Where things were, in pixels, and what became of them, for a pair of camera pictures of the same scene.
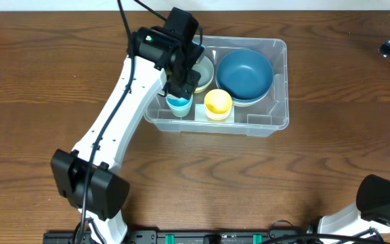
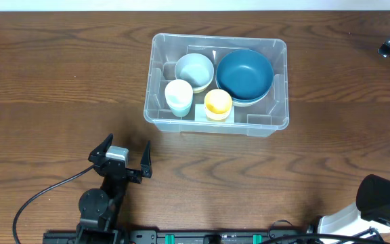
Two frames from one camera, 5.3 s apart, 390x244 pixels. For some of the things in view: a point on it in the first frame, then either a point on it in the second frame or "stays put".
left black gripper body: [187, 86] -> [134, 177]
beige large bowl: [247, 104] stays put
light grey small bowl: [204, 66] stays put
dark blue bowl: [246, 74] stays put
